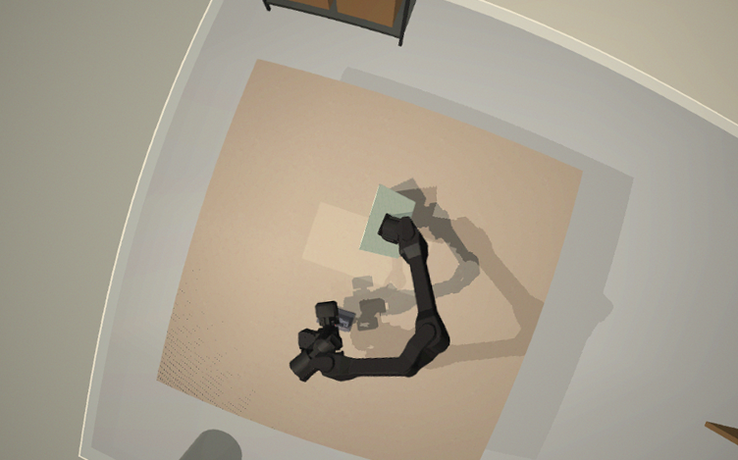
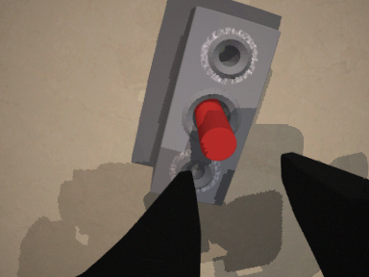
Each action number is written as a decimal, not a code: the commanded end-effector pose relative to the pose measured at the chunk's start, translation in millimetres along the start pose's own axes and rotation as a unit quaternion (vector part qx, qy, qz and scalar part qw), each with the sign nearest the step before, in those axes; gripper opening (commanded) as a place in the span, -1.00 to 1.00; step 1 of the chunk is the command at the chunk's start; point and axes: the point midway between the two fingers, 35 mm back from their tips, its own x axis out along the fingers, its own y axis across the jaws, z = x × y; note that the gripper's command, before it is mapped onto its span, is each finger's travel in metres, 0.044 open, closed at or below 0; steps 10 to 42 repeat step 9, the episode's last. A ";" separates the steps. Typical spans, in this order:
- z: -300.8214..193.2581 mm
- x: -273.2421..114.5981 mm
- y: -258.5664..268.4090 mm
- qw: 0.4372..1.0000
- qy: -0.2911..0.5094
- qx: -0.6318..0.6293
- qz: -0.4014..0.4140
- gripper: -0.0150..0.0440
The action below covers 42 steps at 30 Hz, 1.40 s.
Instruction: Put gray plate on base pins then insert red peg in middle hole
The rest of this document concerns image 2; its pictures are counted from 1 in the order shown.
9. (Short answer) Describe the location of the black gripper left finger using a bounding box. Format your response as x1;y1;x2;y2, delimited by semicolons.
77;170;201;277

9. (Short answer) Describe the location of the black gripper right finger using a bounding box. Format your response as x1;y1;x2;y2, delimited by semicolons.
281;151;369;277

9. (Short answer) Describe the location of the red peg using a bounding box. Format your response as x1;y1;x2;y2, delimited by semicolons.
195;99;235;162

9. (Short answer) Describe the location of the dark grey base slab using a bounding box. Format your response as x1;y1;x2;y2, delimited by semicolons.
132;0;282;168

